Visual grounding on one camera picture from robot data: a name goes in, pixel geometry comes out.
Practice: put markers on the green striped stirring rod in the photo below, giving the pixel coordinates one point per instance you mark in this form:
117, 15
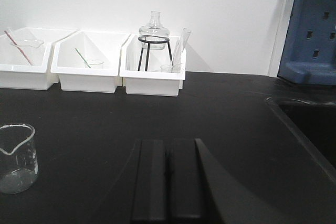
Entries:
83, 59

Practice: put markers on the middle white storage bin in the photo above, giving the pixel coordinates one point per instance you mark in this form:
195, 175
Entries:
93, 45

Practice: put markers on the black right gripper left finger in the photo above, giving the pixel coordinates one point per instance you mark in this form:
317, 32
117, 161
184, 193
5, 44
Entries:
149, 201

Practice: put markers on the clear glass test tube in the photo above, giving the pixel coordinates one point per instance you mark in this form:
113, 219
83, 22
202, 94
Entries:
181, 45

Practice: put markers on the clear glass beaker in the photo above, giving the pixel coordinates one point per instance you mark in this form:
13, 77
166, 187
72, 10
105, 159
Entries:
19, 166

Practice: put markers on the white storage bin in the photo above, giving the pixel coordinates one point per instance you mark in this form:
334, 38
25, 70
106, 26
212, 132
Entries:
38, 44
153, 75
93, 45

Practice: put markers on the small beaker in middle bin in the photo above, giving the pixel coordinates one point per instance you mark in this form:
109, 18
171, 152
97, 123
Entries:
94, 64

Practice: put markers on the right white storage bin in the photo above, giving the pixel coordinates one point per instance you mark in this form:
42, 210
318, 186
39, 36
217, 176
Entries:
153, 75

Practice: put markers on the black wire tripod stand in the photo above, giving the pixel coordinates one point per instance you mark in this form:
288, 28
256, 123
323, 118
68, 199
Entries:
147, 51

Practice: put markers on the black lab sink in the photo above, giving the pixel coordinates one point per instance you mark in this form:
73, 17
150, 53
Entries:
312, 124

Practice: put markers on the left white storage bin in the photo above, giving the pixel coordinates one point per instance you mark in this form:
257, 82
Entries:
38, 44

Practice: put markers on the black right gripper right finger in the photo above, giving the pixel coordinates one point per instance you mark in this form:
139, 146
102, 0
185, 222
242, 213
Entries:
186, 198

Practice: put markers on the red striped stirring rod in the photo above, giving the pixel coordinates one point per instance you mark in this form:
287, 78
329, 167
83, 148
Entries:
17, 46

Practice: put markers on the blue drying rack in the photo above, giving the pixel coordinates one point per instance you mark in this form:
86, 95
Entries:
308, 56

